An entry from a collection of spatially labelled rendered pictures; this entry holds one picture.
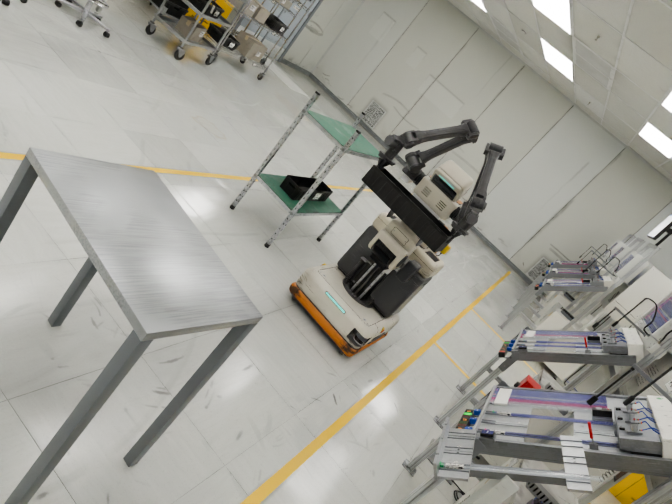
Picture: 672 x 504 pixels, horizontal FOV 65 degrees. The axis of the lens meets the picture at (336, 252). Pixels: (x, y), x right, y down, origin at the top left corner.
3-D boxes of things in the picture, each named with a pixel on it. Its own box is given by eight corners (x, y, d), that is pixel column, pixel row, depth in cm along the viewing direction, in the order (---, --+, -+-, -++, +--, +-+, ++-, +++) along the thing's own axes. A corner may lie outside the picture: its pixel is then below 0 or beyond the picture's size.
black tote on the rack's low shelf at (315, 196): (292, 200, 402) (301, 189, 398) (278, 185, 406) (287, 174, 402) (325, 201, 454) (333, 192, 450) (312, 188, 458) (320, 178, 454)
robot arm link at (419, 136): (477, 139, 298) (470, 123, 302) (481, 133, 292) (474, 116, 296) (405, 151, 289) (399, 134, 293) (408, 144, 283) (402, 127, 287)
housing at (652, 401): (663, 477, 188) (662, 438, 187) (647, 426, 232) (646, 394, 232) (690, 480, 185) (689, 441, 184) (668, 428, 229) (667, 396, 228)
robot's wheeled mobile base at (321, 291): (328, 279, 417) (348, 257, 409) (383, 339, 400) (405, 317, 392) (284, 289, 357) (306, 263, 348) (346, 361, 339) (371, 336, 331)
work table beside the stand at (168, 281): (56, 318, 217) (154, 170, 190) (137, 463, 192) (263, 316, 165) (-71, 331, 178) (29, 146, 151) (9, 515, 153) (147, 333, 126)
